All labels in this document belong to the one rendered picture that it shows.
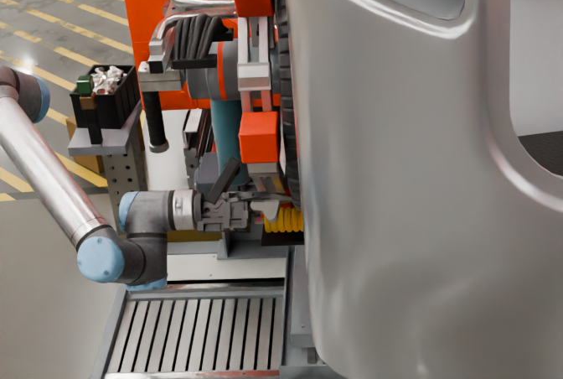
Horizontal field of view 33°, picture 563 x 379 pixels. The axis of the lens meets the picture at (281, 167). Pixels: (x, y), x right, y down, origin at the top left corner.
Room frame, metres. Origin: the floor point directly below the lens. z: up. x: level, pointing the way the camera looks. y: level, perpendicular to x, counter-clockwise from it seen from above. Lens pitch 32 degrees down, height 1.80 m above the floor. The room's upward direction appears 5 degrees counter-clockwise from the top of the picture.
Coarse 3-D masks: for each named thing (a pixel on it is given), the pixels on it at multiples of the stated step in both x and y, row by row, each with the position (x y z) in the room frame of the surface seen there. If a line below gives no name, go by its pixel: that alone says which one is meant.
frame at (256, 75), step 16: (240, 32) 1.78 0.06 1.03; (240, 48) 1.75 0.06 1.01; (240, 64) 1.73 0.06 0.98; (256, 64) 1.73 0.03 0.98; (240, 80) 1.71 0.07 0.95; (256, 80) 1.71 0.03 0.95; (240, 96) 1.71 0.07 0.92; (256, 176) 1.73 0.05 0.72; (272, 176) 1.74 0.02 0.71; (272, 192) 1.85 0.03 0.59
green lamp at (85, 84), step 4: (80, 76) 2.42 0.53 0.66; (84, 76) 2.42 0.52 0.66; (88, 76) 2.41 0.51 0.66; (92, 76) 2.42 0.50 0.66; (80, 80) 2.39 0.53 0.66; (84, 80) 2.39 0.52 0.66; (88, 80) 2.39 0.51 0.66; (92, 80) 2.41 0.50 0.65; (76, 84) 2.39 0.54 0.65; (80, 84) 2.39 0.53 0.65; (84, 84) 2.39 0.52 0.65; (88, 84) 2.39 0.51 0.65; (92, 84) 2.41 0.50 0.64; (80, 88) 2.39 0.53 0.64; (84, 88) 2.39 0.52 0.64; (88, 88) 2.39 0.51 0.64; (92, 88) 2.40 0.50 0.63; (80, 92) 2.39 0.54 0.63; (84, 92) 2.39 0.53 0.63; (88, 92) 2.39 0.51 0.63
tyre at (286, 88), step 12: (288, 48) 1.69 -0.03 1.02; (288, 60) 1.68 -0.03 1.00; (288, 72) 1.67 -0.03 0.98; (288, 84) 1.66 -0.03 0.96; (288, 96) 1.66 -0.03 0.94; (288, 108) 1.66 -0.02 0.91; (288, 120) 1.65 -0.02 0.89; (288, 132) 1.65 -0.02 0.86; (288, 144) 1.65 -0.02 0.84; (288, 156) 1.65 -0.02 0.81; (288, 168) 1.66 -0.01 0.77; (288, 180) 1.68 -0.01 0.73; (300, 204) 1.71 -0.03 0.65
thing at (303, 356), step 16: (288, 256) 2.18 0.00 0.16; (288, 272) 2.12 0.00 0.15; (288, 288) 2.05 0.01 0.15; (288, 304) 1.98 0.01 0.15; (288, 320) 1.92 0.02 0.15; (288, 336) 1.86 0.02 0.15; (288, 352) 1.80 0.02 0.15; (304, 352) 1.77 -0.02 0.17; (288, 368) 1.73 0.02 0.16; (304, 368) 1.72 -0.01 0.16; (320, 368) 1.72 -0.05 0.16
